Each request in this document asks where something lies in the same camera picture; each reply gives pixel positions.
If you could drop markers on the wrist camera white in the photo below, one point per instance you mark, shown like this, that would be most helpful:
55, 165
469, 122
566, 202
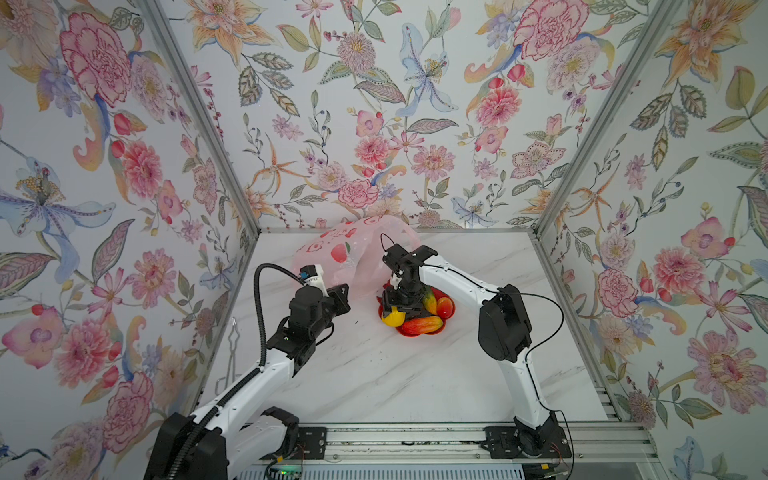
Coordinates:
395, 281
312, 275

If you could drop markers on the red orange toy mango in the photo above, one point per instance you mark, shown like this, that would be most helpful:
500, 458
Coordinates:
420, 326

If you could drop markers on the aluminium corner post right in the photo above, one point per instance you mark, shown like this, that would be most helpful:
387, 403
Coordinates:
656, 26

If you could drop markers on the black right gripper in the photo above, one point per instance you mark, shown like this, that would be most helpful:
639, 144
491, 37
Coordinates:
389, 302

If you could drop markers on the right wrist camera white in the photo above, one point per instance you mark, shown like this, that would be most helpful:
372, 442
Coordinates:
395, 281

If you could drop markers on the pink plastic bag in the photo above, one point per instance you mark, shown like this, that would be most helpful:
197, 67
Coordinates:
352, 252

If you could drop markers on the red yellow toy peach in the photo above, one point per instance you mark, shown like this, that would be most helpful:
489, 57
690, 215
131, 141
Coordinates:
445, 308

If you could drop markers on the red flower-shaped plastic plate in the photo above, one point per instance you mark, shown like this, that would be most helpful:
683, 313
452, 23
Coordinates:
438, 294

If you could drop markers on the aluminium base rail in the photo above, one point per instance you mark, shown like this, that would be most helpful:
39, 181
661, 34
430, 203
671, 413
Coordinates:
467, 443

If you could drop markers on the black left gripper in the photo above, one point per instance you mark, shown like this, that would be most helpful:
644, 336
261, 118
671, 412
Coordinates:
341, 304

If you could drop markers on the yellow toy pepper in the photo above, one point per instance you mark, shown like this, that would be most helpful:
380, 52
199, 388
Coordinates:
393, 317

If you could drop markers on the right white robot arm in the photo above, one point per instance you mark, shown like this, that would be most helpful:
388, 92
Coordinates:
504, 335

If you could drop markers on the aluminium corner post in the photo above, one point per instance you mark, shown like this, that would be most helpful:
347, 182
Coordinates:
163, 35
656, 26

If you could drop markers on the aluminium corner post left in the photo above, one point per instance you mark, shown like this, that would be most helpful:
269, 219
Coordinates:
163, 35

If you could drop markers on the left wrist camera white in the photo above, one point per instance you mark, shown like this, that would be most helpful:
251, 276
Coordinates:
312, 275

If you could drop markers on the green orange toy papaya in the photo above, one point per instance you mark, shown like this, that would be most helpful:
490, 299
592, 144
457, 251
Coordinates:
429, 302

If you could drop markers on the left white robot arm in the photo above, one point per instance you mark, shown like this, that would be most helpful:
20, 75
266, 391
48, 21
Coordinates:
223, 438

